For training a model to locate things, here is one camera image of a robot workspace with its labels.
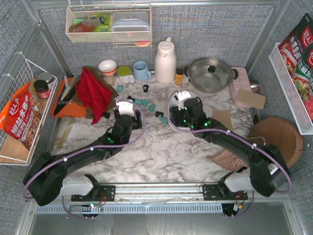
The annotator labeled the brown cardboard square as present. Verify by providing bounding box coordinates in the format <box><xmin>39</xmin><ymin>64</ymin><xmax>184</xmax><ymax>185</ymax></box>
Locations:
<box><xmin>213</xmin><ymin>110</ymin><xmax>233</xmax><ymax>131</ymax></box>

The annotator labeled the silver lid jar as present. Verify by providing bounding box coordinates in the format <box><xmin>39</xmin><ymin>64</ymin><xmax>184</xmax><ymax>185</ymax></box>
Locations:
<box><xmin>38</xmin><ymin>72</ymin><xmax>54</xmax><ymax>86</ymax></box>

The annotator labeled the white bowl with stripes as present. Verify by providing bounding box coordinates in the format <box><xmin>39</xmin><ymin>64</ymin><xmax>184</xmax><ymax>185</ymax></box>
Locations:
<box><xmin>98</xmin><ymin>60</ymin><xmax>117</xmax><ymax>75</ymax></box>

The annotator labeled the orange snack bag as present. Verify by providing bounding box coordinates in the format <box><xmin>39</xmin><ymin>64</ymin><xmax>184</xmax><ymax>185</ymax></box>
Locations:
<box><xmin>0</xmin><ymin>83</ymin><xmax>41</xmax><ymax>150</ymax></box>

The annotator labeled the red seasoning packet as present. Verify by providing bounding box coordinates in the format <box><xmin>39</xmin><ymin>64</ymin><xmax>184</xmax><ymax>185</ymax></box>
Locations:
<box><xmin>278</xmin><ymin>13</ymin><xmax>313</xmax><ymax>118</ymax></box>

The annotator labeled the brown cardboard on tray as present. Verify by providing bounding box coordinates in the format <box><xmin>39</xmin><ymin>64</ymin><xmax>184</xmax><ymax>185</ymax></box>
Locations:
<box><xmin>235</xmin><ymin>88</ymin><xmax>266</xmax><ymax>110</ymax></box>

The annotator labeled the white rectangular storage basket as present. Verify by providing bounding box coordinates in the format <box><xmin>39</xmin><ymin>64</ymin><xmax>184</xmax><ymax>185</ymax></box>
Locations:
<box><xmin>167</xmin><ymin>91</ymin><xmax>196</xmax><ymax>130</ymax></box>

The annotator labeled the clear plastic food container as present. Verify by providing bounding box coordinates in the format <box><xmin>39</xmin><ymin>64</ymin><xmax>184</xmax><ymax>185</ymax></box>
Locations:
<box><xmin>111</xmin><ymin>11</ymin><xmax>150</xmax><ymax>42</ymax></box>

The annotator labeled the light blue mug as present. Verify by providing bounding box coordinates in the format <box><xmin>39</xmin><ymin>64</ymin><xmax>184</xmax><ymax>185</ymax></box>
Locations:
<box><xmin>133</xmin><ymin>61</ymin><xmax>152</xmax><ymax>81</ymax></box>

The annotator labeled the round wooden board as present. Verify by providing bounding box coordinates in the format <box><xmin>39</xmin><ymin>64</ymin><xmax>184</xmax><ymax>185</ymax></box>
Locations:
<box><xmin>248</xmin><ymin>117</ymin><xmax>304</xmax><ymax>168</ymax></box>

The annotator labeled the steel pot with lid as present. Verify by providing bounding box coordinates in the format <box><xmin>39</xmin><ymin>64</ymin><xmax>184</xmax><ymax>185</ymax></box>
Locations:
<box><xmin>183</xmin><ymin>57</ymin><xmax>239</xmax><ymax>94</ymax></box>

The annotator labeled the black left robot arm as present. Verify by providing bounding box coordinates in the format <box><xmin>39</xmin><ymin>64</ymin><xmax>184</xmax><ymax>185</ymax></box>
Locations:
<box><xmin>23</xmin><ymin>110</ymin><xmax>142</xmax><ymax>206</ymax></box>

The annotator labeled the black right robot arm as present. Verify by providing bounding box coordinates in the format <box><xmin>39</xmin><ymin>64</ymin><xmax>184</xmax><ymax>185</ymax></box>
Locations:
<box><xmin>167</xmin><ymin>97</ymin><xmax>292</xmax><ymax>197</ymax></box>

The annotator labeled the orange tray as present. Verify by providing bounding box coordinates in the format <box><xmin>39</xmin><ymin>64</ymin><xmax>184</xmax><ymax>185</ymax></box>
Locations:
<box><xmin>50</xmin><ymin>79</ymin><xmax>87</xmax><ymax>118</ymax></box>

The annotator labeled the orange spice bottle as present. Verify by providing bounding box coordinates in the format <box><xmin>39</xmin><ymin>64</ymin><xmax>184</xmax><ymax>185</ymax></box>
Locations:
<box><xmin>175</xmin><ymin>68</ymin><xmax>184</xmax><ymax>86</ymax></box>

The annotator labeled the striped pink knit cloth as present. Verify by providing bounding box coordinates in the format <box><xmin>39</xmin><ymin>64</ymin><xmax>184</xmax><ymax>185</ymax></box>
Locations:
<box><xmin>207</xmin><ymin>149</ymin><xmax>248</xmax><ymax>172</ymax></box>

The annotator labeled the white thermos jug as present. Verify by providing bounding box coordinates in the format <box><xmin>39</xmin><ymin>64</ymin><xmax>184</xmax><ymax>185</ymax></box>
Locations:
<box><xmin>155</xmin><ymin>37</ymin><xmax>177</xmax><ymax>84</ymax></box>

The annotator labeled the white wall-mounted basket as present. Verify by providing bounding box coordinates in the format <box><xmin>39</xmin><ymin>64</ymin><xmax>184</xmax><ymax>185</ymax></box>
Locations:
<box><xmin>66</xmin><ymin>3</ymin><xmax>152</xmax><ymax>47</ymax></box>

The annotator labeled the green lid glass jar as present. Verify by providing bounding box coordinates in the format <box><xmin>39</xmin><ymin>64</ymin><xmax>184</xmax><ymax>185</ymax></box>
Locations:
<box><xmin>117</xmin><ymin>66</ymin><xmax>134</xmax><ymax>84</ymax></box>

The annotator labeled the white wire side basket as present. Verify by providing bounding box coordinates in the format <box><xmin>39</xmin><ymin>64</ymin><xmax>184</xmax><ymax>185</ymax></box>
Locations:
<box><xmin>0</xmin><ymin>52</ymin><xmax>58</xmax><ymax>165</ymax></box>

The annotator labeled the red lid jar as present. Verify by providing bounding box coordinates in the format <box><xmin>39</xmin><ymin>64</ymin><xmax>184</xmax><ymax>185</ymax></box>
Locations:
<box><xmin>33</xmin><ymin>80</ymin><xmax>50</xmax><ymax>99</ymax></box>

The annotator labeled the red cloth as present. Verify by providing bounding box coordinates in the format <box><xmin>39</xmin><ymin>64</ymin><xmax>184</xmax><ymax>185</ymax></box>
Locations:
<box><xmin>75</xmin><ymin>67</ymin><xmax>112</xmax><ymax>124</ymax></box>

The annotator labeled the pink egg tray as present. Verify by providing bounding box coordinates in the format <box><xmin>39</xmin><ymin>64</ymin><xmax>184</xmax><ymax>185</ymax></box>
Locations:
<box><xmin>229</xmin><ymin>67</ymin><xmax>252</xmax><ymax>108</ymax></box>

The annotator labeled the white right wall basket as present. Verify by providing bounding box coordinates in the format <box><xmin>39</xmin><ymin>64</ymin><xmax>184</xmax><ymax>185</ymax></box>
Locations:
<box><xmin>268</xmin><ymin>43</ymin><xmax>313</xmax><ymax>136</ymax></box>

